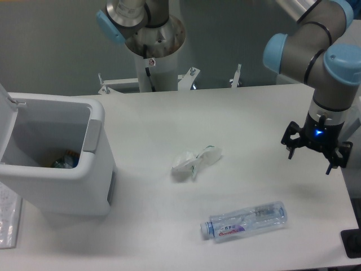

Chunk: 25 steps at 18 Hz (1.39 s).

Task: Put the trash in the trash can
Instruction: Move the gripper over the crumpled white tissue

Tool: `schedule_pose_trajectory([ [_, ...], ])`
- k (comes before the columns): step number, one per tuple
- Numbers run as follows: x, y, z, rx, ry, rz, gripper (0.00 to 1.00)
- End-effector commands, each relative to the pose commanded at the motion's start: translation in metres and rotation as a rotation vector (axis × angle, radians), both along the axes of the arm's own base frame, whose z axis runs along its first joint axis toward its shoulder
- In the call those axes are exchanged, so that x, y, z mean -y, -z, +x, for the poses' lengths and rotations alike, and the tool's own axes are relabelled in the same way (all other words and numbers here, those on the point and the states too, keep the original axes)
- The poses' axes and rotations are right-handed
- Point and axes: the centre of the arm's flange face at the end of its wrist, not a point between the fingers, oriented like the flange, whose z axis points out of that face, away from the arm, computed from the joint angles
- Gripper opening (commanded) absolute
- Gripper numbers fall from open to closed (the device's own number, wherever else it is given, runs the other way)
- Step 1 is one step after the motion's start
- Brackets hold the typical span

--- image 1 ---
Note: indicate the trash inside the can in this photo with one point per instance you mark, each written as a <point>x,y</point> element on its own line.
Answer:
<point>68,160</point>

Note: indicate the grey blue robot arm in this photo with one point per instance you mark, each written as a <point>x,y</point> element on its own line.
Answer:
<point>311,56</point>

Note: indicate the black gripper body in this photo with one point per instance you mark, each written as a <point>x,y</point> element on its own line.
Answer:
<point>318,135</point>

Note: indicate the white plastic trash can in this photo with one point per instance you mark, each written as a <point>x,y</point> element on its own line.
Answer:
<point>35,127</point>

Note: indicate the clear plastic water bottle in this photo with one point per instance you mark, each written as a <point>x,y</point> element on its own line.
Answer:
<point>245,222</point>

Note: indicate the plastic sleeve with paper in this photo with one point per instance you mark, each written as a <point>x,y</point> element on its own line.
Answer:
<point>11,204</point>

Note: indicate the white paper trash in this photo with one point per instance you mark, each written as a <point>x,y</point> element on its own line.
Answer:
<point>190,163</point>

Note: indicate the black device at edge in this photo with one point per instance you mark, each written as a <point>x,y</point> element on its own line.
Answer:
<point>351,241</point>

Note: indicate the white metal base frame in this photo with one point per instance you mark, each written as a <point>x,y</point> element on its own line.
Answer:
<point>151,79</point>

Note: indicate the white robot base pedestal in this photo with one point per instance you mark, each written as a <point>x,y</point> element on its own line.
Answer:
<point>158,46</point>

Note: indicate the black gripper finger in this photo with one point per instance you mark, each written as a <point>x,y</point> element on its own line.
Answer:
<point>293,138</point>
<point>338,155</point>

